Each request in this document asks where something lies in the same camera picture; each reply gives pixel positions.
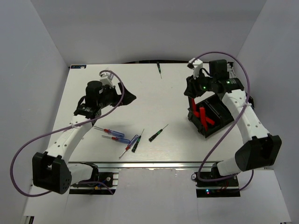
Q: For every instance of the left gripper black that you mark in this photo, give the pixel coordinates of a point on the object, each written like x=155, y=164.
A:
x=128, y=98

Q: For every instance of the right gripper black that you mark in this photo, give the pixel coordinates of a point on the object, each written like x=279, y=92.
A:
x=192, y=90

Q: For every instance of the green black precision screwdriver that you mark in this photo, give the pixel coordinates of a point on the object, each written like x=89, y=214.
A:
x=159, y=69
x=137, y=142

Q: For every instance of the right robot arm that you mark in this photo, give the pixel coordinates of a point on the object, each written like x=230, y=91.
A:
x=244, y=144

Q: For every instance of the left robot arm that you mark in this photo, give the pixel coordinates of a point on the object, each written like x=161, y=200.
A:
x=50, y=170

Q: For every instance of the black divided container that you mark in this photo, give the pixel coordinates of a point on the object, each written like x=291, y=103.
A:
x=215, y=110

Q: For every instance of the green black screwdriver right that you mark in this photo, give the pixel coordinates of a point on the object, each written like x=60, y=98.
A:
x=156, y=134

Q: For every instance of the blue label sticker left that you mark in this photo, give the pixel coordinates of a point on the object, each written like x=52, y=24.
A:
x=77, y=66

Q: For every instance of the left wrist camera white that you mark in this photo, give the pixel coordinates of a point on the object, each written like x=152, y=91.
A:
x=106, y=77

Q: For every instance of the blue handle screwdriver upper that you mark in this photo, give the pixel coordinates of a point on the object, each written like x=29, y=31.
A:
x=111, y=132

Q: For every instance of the blue handle screwdriver tilted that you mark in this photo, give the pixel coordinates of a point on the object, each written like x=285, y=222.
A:
x=129, y=145

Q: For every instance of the blue handle screwdriver lower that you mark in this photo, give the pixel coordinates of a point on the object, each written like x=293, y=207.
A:
x=117, y=139

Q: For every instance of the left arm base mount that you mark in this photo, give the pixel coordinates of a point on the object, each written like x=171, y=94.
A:
x=91, y=179

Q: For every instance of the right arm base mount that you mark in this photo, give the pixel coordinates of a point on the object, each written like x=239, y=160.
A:
x=221, y=189

